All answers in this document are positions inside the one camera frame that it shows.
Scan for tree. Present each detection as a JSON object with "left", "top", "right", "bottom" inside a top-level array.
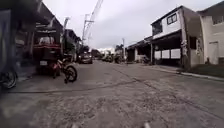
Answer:
[{"left": 114, "top": 43, "right": 124, "bottom": 56}]

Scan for dark car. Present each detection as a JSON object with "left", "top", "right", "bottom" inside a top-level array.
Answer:
[{"left": 78, "top": 51, "right": 94, "bottom": 65}]

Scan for low building with roof overhang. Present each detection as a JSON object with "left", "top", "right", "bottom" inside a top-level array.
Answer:
[{"left": 125, "top": 35, "right": 154, "bottom": 64}]

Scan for grey concrete road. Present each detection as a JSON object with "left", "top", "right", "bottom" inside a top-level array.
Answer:
[{"left": 0, "top": 59, "right": 224, "bottom": 128}]

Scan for utility pole with crossarms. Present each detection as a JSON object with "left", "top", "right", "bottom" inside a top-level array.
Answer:
[{"left": 81, "top": 13, "right": 95, "bottom": 48}]

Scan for small bicycle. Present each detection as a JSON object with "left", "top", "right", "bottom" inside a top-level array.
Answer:
[{"left": 50, "top": 58, "right": 79, "bottom": 84}]

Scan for row of buildings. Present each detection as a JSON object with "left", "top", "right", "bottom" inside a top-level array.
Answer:
[{"left": 61, "top": 28, "right": 83, "bottom": 63}]

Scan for white two-storey building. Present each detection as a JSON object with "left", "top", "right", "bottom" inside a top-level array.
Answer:
[{"left": 150, "top": 4, "right": 205, "bottom": 69}]

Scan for red vehicle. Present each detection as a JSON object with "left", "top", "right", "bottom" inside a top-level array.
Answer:
[{"left": 32, "top": 30, "right": 64, "bottom": 74}]

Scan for concrete kerb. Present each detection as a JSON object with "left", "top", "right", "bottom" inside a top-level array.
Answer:
[{"left": 146, "top": 65, "right": 224, "bottom": 83}]

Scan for grass strip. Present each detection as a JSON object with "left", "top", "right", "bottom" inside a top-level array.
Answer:
[{"left": 188, "top": 63, "right": 224, "bottom": 79}]

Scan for dark building with awning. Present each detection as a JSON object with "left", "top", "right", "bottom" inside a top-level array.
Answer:
[{"left": 0, "top": 0, "right": 65, "bottom": 78}]

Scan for pale grey building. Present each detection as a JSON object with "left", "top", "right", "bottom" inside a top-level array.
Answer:
[{"left": 197, "top": 1, "right": 224, "bottom": 66}]

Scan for motorcycle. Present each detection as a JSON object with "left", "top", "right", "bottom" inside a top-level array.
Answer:
[{"left": 0, "top": 67, "right": 19, "bottom": 91}]

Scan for overhead wires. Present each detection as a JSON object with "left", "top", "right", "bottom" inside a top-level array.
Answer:
[{"left": 81, "top": 0, "right": 105, "bottom": 41}]

